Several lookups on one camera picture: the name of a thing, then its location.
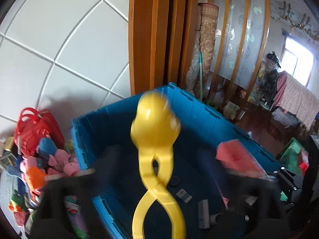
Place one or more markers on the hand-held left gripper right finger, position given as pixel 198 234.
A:
pixel 209 165

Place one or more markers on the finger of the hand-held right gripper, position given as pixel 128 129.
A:
pixel 289 179

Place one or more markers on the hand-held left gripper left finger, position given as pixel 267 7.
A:
pixel 107 164

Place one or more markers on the large pink tissue pack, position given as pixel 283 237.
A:
pixel 236 158

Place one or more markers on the blue plastic container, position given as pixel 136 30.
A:
pixel 112 129

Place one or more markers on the yellow duck tongs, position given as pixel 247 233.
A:
pixel 154 119

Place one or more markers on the green bag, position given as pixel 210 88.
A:
pixel 294 154

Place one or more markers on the wooden stick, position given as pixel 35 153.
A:
pixel 74 173

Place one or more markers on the pink pig plush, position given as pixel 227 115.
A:
pixel 71 168

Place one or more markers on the pig plush in blue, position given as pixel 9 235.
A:
pixel 48 147

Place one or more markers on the purple and pink packet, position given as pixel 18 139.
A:
pixel 77 221

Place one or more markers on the pig plush in orange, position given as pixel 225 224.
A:
pixel 35 179

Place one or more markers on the red bag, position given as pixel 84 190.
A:
pixel 37 132

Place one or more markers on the floral blanket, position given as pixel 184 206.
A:
pixel 296 99

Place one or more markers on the window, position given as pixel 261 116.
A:
pixel 296 59

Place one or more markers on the rolled patterned carpet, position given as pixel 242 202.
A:
pixel 206 42

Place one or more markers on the patterned glass partition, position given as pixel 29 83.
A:
pixel 239 29

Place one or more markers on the wooden door frame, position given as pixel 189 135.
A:
pixel 154 29

